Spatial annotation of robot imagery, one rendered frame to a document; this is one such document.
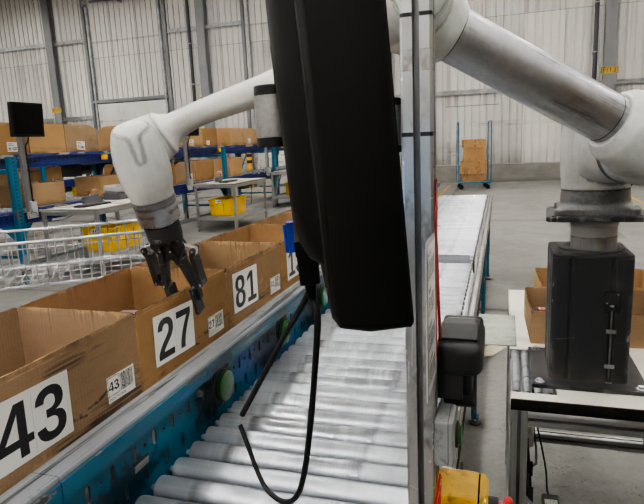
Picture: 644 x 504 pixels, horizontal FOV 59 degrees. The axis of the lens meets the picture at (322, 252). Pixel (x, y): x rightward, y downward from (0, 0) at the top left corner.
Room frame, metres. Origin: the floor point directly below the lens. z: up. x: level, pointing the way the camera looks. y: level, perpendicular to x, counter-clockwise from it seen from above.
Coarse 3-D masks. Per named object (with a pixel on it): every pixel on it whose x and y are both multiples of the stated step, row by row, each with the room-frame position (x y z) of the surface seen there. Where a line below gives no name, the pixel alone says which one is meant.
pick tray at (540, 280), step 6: (540, 270) 2.13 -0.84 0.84; (546, 270) 2.13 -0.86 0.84; (636, 270) 2.04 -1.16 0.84; (642, 270) 2.03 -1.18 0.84; (540, 276) 2.13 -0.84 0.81; (546, 276) 2.13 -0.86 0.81; (636, 276) 2.04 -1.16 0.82; (642, 276) 2.03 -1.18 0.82; (534, 282) 2.13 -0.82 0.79; (540, 282) 1.91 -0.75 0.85; (546, 282) 2.13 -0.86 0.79; (636, 282) 2.04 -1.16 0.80; (642, 282) 2.03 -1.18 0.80; (636, 288) 1.79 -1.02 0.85; (642, 288) 1.79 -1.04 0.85
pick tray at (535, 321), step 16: (528, 288) 1.86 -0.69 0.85; (544, 288) 1.84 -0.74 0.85; (528, 304) 1.68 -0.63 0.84; (544, 304) 1.84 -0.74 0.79; (640, 304) 1.76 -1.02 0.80; (528, 320) 1.66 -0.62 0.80; (544, 320) 1.58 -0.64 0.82; (640, 320) 1.51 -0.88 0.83; (544, 336) 1.58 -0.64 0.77; (640, 336) 1.51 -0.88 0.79
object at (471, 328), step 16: (448, 320) 0.82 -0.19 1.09; (464, 320) 0.82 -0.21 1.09; (480, 320) 0.82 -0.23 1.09; (448, 336) 0.76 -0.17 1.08; (464, 336) 0.76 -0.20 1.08; (480, 336) 0.77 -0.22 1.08; (448, 352) 0.75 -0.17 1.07; (464, 352) 0.74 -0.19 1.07; (480, 352) 0.74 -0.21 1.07; (448, 368) 0.75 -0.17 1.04; (464, 368) 0.74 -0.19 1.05; (480, 368) 0.74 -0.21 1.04; (464, 384) 0.76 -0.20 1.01; (448, 400) 0.76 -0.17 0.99; (464, 400) 0.76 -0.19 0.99
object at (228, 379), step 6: (222, 372) 1.25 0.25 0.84; (228, 372) 1.26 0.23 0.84; (222, 378) 1.23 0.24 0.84; (228, 378) 1.25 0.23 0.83; (222, 384) 1.23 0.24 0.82; (228, 384) 1.25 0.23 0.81; (222, 390) 1.22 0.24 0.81; (228, 390) 1.25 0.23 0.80; (222, 396) 1.23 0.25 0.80; (228, 396) 1.25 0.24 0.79
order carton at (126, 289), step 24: (72, 288) 1.32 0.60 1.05; (96, 288) 1.39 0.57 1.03; (120, 288) 1.48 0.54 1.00; (144, 288) 1.52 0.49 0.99; (216, 288) 1.39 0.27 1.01; (144, 312) 1.10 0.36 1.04; (216, 312) 1.38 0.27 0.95; (144, 336) 1.10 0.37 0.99; (216, 336) 1.37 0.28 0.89; (144, 360) 1.09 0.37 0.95; (144, 384) 1.08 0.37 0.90
